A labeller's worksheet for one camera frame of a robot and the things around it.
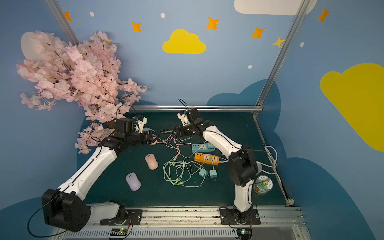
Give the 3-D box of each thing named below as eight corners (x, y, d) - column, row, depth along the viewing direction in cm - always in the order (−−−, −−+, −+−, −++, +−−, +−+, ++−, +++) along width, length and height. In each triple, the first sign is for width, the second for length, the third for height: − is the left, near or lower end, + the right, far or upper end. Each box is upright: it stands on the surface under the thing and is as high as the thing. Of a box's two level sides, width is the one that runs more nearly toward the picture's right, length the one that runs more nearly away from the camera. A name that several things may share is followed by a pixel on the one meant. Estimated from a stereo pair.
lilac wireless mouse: (133, 193, 83) (132, 192, 81) (124, 177, 89) (123, 176, 87) (143, 186, 86) (142, 185, 84) (134, 171, 91) (133, 169, 90)
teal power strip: (191, 152, 100) (191, 148, 95) (191, 145, 103) (191, 141, 99) (214, 152, 100) (215, 148, 96) (213, 145, 103) (214, 141, 99)
